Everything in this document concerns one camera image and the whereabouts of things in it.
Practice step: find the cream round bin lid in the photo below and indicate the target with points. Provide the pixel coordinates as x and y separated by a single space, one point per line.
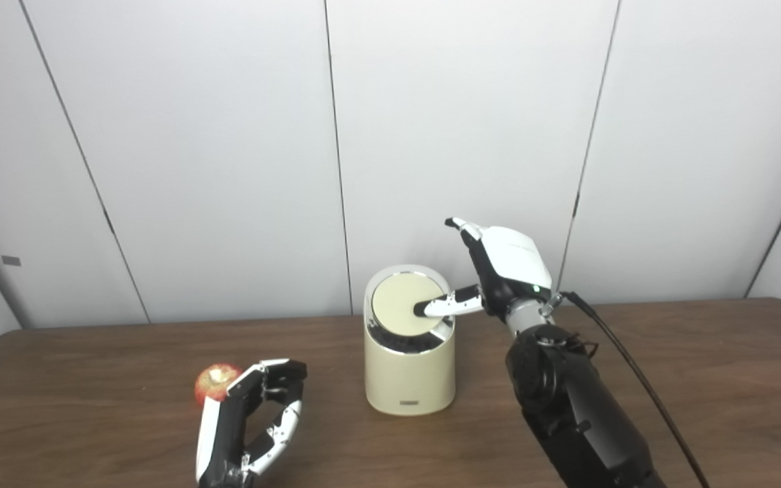
394 301

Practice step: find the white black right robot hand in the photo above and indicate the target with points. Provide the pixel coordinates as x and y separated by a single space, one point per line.
516 261

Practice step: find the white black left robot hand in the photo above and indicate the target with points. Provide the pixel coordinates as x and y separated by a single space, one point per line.
224 434

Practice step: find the black wall seam clip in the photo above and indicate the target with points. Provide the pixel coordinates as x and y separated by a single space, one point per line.
108 221
575 205

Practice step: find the cream-colored cylindrical bin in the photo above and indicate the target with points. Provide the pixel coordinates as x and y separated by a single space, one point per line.
407 379

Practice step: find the small gray wall plate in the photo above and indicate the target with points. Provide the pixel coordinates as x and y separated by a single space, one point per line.
11 260

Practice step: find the red apple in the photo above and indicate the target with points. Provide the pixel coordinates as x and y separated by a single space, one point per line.
211 383

